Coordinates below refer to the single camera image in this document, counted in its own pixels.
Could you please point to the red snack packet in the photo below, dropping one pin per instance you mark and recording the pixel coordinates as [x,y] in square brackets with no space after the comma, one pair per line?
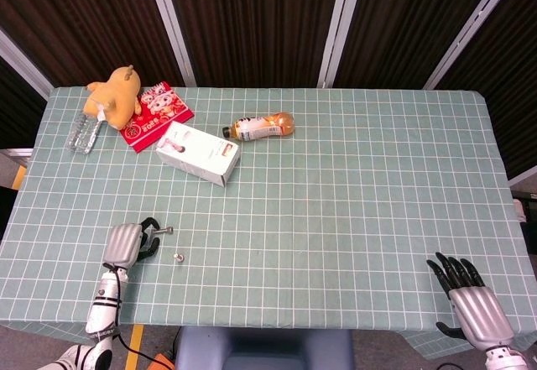
[168,110]

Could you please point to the white partition frame post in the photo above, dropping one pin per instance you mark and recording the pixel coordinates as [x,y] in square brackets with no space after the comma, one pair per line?
[472,30]
[171,30]
[335,30]
[25,68]

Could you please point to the white cardboard product box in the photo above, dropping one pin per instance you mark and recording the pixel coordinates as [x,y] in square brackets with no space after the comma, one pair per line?
[197,152]

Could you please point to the orange floor object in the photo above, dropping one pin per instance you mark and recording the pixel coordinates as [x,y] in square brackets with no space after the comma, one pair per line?
[163,363]

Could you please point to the dark brown corrugated panel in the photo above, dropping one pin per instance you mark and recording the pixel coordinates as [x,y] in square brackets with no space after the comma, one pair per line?
[516,72]
[84,17]
[251,17]
[17,110]
[419,17]

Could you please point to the clear empty plastic bottle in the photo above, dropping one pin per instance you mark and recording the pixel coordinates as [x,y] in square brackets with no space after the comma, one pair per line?
[84,135]

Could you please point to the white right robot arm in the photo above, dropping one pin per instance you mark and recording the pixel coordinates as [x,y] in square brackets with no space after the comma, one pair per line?
[505,359]

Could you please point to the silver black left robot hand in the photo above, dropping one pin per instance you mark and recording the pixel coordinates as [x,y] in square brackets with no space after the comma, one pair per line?
[121,244]

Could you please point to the green checked tablecloth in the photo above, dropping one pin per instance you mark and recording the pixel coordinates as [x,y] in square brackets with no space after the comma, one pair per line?
[335,219]

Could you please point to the orange plush animal toy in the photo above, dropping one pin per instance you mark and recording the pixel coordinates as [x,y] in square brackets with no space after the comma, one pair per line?
[119,101]

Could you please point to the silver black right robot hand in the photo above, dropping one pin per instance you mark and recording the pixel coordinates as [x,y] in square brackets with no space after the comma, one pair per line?
[478,307]

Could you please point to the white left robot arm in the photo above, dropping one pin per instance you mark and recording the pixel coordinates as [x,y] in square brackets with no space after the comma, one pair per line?
[105,298]

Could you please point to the orange drink plastic bottle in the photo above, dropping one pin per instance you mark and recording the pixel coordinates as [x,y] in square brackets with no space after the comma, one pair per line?
[260,126]

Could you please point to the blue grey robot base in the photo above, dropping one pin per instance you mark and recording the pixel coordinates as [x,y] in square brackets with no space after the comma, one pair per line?
[264,349]

